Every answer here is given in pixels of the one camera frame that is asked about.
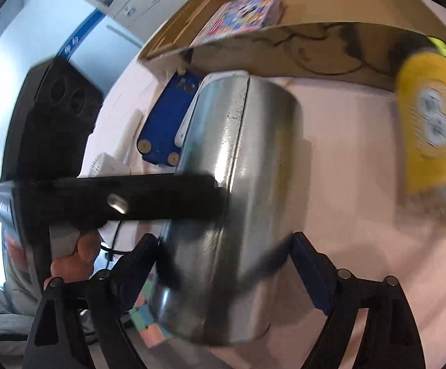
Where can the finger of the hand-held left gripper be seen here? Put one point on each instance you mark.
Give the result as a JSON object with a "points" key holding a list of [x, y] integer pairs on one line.
{"points": [[149, 198]]}

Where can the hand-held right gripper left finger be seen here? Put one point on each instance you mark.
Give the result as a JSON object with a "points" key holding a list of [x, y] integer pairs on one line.
{"points": [[138, 269]]}

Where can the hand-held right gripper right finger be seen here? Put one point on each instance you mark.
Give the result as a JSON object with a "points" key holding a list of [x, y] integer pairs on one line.
{"points": [[315, 280]]}

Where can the white hair dryer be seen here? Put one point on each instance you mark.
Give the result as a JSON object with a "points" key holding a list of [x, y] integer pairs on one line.
{"points": [[192, 103]]}

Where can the silver metal can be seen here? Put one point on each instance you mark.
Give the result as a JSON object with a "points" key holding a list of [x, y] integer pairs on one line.
{"points": [[246, 153]]}

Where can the yellow labelled can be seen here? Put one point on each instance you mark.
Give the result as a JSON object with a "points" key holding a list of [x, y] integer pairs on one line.
{"points": [[434, 123]]}

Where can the brown cardboard box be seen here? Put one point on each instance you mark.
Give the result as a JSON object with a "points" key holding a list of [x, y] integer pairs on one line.
{"points": [[323, 42]]}

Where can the person's left forearm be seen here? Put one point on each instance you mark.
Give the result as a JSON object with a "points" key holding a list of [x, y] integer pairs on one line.
{"points": [[21, 273]]}

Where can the person's left hand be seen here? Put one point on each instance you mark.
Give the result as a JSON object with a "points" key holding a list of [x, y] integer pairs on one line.
{"points": [[80, 261]]}

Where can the colourful puzzle cube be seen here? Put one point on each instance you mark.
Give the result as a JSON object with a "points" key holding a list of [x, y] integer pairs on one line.
{"points": [[149, 315]]}

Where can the white power adapter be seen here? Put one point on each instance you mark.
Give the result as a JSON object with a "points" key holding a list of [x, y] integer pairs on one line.
{"points": [[109, 165]]}

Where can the blue flat device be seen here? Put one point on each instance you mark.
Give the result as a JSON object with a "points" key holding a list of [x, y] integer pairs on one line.
{"points": [[165, 123]]}

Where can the person's grey jacket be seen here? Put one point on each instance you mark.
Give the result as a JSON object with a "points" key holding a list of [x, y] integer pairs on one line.
{"points": [[11, 323]]}

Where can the colourful printed box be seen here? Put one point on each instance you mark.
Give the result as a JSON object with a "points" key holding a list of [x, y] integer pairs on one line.
{"points": [[242, 15]]}

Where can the blue wall sign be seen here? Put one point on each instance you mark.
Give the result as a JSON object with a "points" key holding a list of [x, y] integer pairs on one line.
{"points": [[82, 32]]}

